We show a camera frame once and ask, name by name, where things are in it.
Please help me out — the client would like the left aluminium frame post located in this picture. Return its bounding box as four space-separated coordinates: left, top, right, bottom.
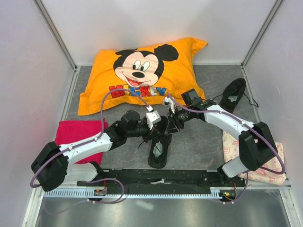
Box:
33 0 78 71

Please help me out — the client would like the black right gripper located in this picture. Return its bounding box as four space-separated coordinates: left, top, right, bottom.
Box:
165 105 193 135

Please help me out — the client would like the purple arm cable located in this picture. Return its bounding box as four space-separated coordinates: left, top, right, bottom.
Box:
30 88 151 188
166 92 285 175

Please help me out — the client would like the orange Mickey pillow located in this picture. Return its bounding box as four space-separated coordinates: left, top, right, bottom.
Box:
78 37 207 116

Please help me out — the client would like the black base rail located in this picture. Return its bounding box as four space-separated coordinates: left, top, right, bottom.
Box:
76 165 247 195

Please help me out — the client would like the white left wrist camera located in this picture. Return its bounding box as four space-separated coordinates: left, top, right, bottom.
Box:
145 105 161 130

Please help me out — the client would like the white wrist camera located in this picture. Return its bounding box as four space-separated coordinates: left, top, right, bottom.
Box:
162 96 176 114
145 105 161 130

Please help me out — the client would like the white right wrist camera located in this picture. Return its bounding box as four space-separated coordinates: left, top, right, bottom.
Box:
162 96 176 114

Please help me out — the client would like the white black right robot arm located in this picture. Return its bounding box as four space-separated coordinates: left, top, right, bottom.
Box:
163 89 278 186

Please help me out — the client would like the aluminium slotted rail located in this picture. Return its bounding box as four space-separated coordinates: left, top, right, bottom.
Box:
44 184 226 199

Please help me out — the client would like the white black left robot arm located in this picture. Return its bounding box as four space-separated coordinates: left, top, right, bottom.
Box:
30 111 167 192

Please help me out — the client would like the right aluminium frame post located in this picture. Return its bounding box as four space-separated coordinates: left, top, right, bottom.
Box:
241 0 284 69

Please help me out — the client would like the black shoe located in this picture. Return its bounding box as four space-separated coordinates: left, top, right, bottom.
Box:
219 78 246 113
148 116 172 169

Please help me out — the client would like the aluminium frame post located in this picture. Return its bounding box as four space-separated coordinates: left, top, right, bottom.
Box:
241 0 284 69
33 0 78 71

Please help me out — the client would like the magenta folded cloth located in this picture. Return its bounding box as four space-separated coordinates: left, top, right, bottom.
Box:
54 119 109 165

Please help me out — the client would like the cream pink cartoon pouch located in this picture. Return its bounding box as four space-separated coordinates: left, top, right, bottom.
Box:
222 131 286 186

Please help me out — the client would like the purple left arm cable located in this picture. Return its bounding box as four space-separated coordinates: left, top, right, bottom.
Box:
30 88 151 188

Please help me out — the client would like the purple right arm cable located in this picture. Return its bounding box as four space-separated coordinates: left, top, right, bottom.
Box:
166 92 285 175

